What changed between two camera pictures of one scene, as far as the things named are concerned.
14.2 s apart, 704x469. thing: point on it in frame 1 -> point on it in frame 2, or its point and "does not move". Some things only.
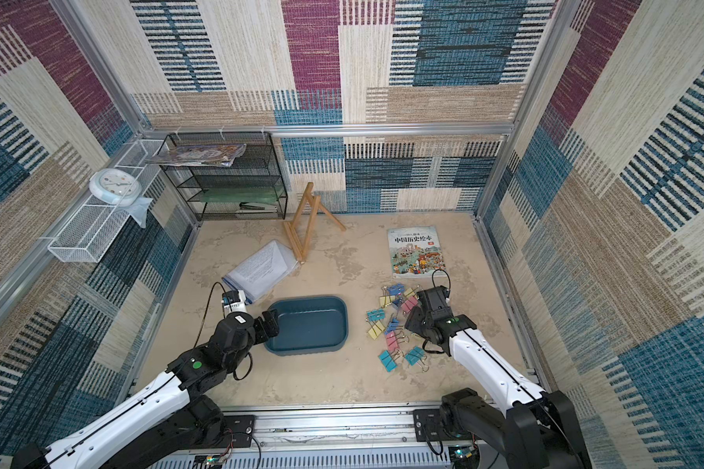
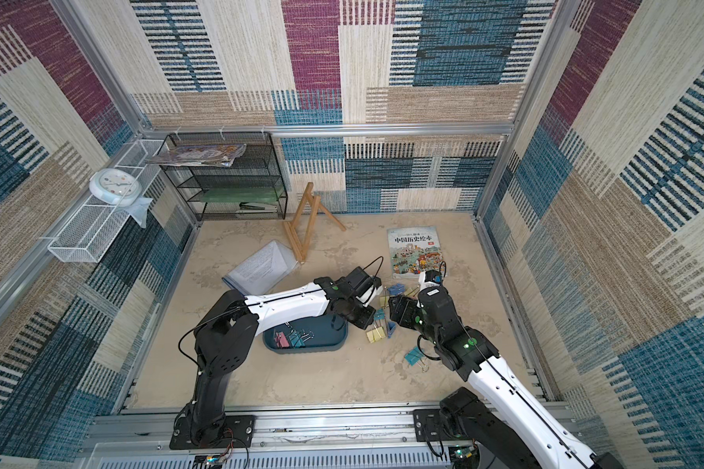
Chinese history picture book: [416, 252] does not move
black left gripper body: [260, 332] -> [358, 314]
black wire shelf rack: [228, 176] does not move
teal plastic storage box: [310, 324] does not move
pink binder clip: [392, 341] -> [282, 340]
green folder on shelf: [239, 194] does not move
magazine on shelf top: [198, 154] does not move
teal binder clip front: [415, 355] does not move
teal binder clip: [386, 361] -> [298, 337]
